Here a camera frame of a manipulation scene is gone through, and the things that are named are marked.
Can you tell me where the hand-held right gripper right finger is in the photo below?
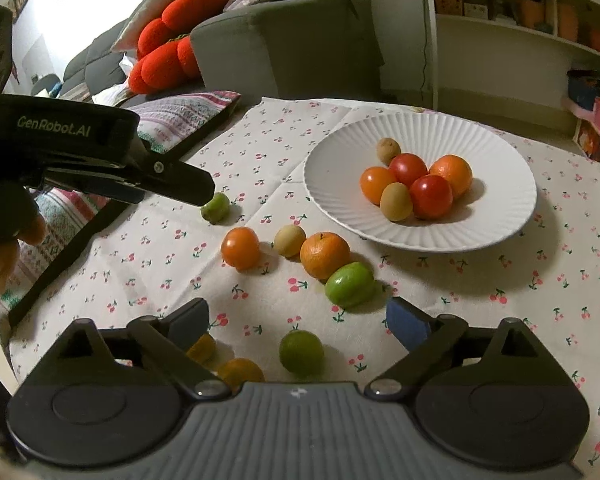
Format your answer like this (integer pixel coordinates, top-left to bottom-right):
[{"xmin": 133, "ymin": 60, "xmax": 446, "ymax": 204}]
[{"xmin": 362, "ymin": 297, "xmax": 563, "ymax": 401}]

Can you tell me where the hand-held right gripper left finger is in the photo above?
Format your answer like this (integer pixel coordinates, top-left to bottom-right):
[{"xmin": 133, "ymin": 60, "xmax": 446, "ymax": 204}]
[{"xmin": 32, "ymin": 297, "xmax": 231, "ymax": 401}]

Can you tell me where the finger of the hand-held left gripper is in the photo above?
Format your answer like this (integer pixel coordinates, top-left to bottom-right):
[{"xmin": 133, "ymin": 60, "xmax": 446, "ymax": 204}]
[
  {"xmin": 127, "ymin": 152, "xmax": 216, "ymax": 207},
  {"xmin": 42, "ymin": 170, "xmax": 147, "ymax": 206}
]

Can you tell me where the small orange tomato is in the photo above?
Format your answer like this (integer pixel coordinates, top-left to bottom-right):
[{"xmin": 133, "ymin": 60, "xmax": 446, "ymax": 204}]
[
  {"xmin": 186, "ymin": 332, "xmax": 217, "ymax": 365},
  {"xmin": 216, "ymin": 358, "xmax": 266, "ymax": 395}
]

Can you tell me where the green plum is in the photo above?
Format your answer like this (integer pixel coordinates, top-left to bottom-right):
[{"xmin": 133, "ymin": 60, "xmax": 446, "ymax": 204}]
[
  {"xmin": 201, "ymin": 192, "xmax": 231, "ymax": 224},
  {"xmin": 325, "ymin": 262, "xmax": 376, "ymax": 309},
  {"xmin": 279, "ymin": 329, "xmax": 325, "ymax": 378}
]

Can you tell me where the mandarin orange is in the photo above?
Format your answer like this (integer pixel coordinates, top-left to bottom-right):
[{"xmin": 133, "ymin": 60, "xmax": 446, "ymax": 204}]
[
  {"xmin": 428, "ymin": 155, "xmax": 474, "ymax": 199},
  {"xmin": 300, "ymin": 232, "xmax": 352, "ymax": 281}
]

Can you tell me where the beige longan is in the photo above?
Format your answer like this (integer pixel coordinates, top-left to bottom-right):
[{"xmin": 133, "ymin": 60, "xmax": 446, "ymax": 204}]
[
  {"xmin": 380, "ymin": 182, "xmax": 414, "ymax": 222},
  {"xmin": 377, "ymin": 138, "xmax": 402, "ymax": 165},
  {"xmin": 273, "ymin": 225, "xmax": 308, "ymax": 259}
]

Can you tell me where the white ribbed plate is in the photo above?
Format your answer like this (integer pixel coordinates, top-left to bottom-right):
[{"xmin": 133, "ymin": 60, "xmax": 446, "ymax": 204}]
[{"xmin": 303, "ymin": 111, "xmax": 538, "ymax": 252}]

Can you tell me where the person's left hand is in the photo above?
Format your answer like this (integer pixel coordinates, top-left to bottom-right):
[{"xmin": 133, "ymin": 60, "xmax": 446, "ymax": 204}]
[{"xmin": 0, "ymin": 212, "xmax": 47, "ymax": 322}]

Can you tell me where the striped patterned pillow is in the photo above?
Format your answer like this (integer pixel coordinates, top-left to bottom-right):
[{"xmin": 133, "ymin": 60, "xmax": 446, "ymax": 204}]
[{"xmin": 0, "ymin": 90, "xmax": 242, "ymax": 321}]

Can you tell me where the cherry print tablecloth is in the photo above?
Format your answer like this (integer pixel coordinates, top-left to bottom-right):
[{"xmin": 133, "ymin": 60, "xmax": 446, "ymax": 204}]
[{"xmin": 7, "ymin": 97, "xmax": 600, "ymax": 480}]

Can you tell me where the red plush cushion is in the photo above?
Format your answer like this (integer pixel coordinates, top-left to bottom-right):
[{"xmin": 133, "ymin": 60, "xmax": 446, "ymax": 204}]
[
  {"xmin": 128, "ymin": 35, "xmax": 203, "ymax": 95},
  {"xmin": 137, "ymin": 0, "xmax": 233, "ymax": 61}
]

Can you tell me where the grey sofa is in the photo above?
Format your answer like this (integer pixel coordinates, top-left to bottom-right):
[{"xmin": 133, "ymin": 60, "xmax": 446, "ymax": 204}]
[{"xmin": 60, "ymin": 0, "xmax": 386, "ymax": 111}]

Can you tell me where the white printed storage box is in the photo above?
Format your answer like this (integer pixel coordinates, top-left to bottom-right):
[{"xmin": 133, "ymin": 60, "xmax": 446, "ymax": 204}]
[{"xmin": 575, "ymin": 117, "xmax": 600, "ymax": 171}]

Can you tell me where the pink plastic tray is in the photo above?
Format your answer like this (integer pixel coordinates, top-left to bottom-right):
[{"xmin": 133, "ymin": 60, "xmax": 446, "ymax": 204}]
[{"xmin": 562, "ymin": 97, "xmax": 598, "ymax": 121}]

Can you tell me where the white bookshelf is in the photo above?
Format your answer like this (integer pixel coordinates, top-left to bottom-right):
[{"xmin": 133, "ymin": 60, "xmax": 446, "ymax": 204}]
[{"xmin": 420, "ymin": 0, "xmax": 600, "ymax": 121}]

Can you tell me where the orange flower pot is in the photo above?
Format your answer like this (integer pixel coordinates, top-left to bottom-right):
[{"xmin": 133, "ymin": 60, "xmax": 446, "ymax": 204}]
[
  {"xmin": 520, "ymin": 0, "xmax": 546, "ymax": 29},
  {"xmin": 557, "ymin": 2, "xmax": 580, "ymax": 43}
]

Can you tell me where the black power cable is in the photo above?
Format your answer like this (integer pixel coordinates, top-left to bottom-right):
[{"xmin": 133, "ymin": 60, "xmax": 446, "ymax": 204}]
[{"xmin": 420, "ymin": 10, "xmax": 429, "ymax": 98}]

